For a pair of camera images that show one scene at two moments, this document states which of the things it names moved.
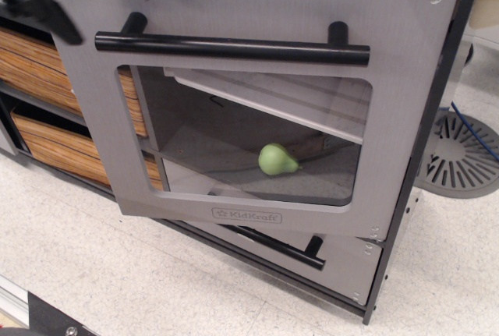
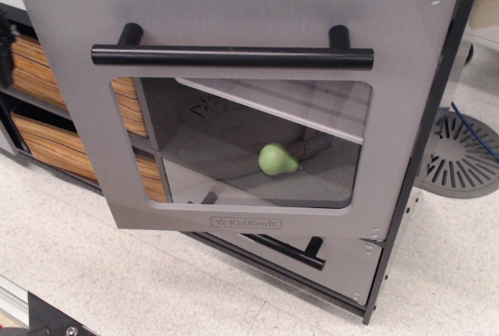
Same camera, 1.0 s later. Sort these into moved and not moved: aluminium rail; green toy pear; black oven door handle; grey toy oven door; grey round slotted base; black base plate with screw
Moved: grey toy oven door; black oven door handle
Not moved: black base plate with screw; grey round slotted base; aluminium rail; green toy pear
